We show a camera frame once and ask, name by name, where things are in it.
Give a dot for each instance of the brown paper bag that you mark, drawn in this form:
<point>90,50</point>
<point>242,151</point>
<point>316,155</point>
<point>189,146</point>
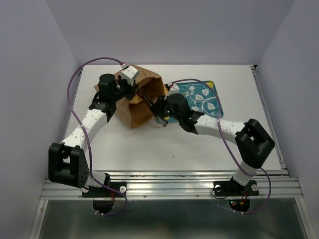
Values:
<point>132,116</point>

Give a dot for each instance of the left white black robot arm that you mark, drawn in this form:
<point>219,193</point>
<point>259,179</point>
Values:
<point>70,162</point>

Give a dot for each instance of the curved fake croissant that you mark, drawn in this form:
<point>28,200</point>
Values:
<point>136,99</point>

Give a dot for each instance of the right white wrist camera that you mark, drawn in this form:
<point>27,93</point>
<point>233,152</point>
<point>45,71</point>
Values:
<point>170,89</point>

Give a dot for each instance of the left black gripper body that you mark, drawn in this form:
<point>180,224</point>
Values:
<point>123,89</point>

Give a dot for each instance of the teal floral tray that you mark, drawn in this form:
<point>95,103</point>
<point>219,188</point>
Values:
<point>200,97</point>

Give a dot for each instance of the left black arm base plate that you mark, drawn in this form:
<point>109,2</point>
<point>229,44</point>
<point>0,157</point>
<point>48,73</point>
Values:
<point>101,192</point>

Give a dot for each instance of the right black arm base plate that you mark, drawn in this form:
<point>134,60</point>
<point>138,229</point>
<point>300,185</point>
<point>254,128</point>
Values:
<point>223,189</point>

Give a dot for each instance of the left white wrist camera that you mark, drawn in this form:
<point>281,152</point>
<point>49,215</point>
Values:
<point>130,73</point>

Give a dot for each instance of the aluminium front rail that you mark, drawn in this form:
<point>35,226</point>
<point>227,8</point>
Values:
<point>179,185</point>

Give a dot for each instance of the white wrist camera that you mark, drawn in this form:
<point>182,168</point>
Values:
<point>130,73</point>
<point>170,89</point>

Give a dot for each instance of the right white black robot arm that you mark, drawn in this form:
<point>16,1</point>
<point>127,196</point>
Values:
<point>252,140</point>

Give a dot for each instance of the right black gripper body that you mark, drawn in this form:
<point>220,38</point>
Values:
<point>163,109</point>

